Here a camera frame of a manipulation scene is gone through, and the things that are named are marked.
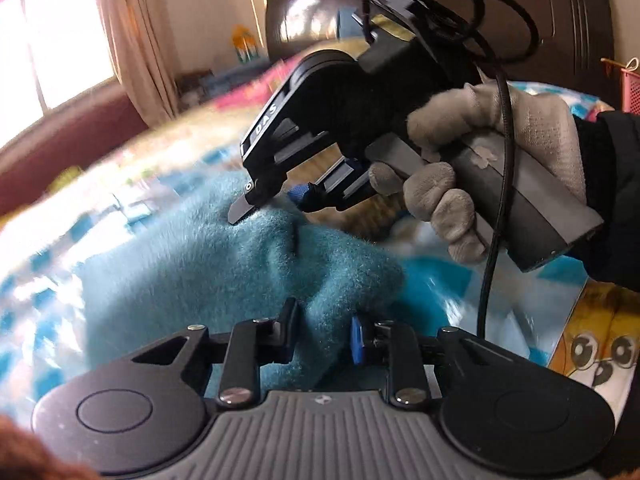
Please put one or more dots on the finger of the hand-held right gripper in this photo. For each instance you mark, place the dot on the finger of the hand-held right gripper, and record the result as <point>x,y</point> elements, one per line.
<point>301,194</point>
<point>244,209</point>

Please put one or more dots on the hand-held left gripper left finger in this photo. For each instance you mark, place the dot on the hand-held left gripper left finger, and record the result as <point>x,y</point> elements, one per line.
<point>286,330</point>

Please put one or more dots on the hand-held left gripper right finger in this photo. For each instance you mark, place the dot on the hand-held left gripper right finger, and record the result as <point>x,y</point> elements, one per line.
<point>357,340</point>

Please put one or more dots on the teal knit sweater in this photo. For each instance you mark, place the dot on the teal knit sweater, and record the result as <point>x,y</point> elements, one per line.
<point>200,270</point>

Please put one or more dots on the person's right hand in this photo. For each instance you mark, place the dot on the person's right hand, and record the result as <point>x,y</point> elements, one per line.
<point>542,125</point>

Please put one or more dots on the dark brown headboard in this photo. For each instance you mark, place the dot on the dark brown headboard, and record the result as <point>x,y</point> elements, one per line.
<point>310,10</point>

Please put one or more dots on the blue pink checked bed sheet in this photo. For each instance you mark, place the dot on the blue pink checked bed sheet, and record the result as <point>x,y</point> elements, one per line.
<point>440,280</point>

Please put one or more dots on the colourful toy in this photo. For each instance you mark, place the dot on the colourful toy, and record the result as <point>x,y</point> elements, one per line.
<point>245,45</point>

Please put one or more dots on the beige curtain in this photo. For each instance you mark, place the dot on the beige curtain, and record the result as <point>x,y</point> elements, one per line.
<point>145,35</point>

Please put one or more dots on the cartoon printed cloth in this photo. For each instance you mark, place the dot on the cartoon printed cloth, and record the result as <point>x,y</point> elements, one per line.
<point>600,320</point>

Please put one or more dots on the window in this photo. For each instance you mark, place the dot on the window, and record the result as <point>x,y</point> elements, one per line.
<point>55,45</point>

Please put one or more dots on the pink plastic basket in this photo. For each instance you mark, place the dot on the pink plastic basket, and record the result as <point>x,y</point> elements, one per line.
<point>627,87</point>

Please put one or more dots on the brown fuzzy cloth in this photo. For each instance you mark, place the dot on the brown fuzzy cloth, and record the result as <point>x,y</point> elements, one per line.
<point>25,455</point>

